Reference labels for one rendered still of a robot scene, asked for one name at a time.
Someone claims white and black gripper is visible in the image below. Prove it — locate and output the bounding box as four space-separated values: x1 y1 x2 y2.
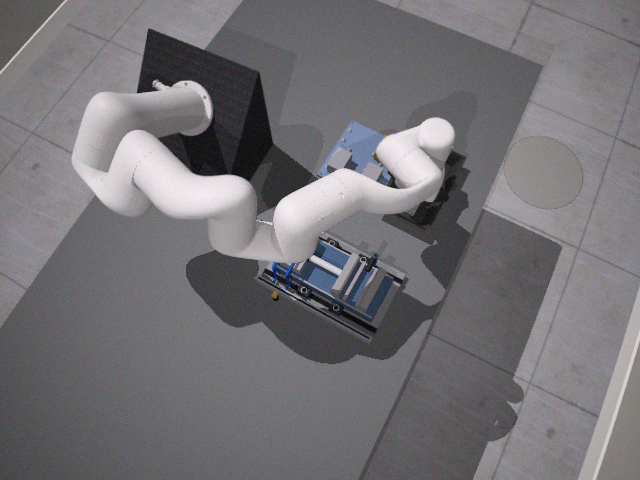
388 167 449 210

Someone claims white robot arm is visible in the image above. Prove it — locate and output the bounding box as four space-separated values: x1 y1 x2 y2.
72 80 455 263

